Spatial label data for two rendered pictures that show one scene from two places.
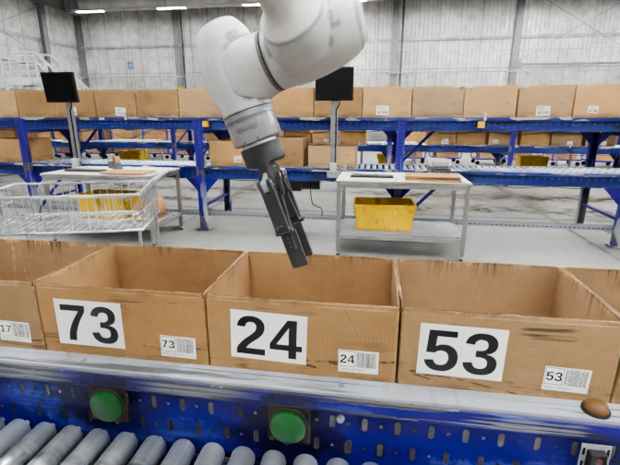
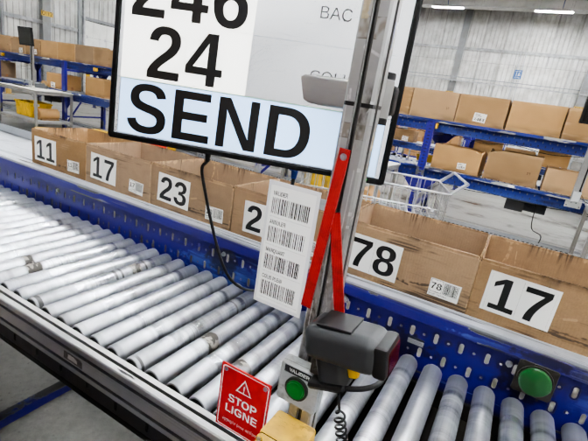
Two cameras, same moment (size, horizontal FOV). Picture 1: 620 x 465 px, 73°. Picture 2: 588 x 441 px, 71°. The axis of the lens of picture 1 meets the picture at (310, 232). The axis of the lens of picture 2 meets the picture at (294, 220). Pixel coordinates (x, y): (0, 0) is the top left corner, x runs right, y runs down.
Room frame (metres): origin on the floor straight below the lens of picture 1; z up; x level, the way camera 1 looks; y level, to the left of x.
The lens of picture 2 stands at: (-0.19, 1.15, 1.36)
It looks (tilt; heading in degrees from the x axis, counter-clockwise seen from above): 16 degrees down; 18
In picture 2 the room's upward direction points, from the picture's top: 9 degrees clockwise
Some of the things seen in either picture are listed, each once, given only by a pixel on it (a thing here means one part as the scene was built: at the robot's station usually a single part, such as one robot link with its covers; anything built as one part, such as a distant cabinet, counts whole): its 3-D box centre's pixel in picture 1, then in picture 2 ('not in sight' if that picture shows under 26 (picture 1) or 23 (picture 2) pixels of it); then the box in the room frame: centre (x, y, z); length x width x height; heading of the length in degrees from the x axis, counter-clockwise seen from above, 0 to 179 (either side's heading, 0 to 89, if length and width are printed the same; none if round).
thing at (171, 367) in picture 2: not in sight; (221, 334); (0.69, 1.59, 0.72); 0.52 x 0.05 x 0.05; 171
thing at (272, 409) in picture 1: (288, 424); not in sight; (0.70, 0.04, 0.81); 0.09 x 0.01 x 0.09; 81
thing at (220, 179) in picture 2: not in sight; (214, 191); (1.21, 1.95, 0.96); 0.39 x 0.29 x 0.17; 81
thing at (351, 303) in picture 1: (310, 307); not in sight; (0.90, 0.00, 0.96); 0.39 x 0.29 x 0.17; 81
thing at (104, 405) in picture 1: (104, 407); not in sight; (0.75, 0.43, 0.81); 0.07 x 0.01 x 0.07; 81
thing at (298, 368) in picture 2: not in sight; (300, 384); (0.33, 1.27, 0.95); 0.07 x 0.03 x 0.07; 81
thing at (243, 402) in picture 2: not in sight; (257, 412); (0.35, 1.33, 0.85); 0.16 x 0.01 x 0.13; 81
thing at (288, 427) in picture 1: (287, 428); not in sight; (0.69, 0.04, 0.81); 0.07 x 0.01 x 0.07; 81
